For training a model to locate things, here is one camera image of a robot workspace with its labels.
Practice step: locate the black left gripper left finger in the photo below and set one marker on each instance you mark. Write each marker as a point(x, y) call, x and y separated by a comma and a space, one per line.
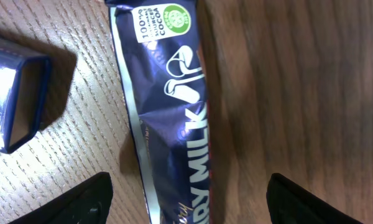
point(88, 202)

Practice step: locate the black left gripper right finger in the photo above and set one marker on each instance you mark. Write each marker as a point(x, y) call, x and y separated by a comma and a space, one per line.
point(289, 203)

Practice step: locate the blue Eclipse mints tin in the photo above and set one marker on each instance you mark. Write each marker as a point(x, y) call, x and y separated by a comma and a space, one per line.
point(24, 76)

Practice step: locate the blue Dairy Milk chocolate bar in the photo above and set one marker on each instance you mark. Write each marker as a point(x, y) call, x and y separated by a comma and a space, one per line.
point(157, 47)

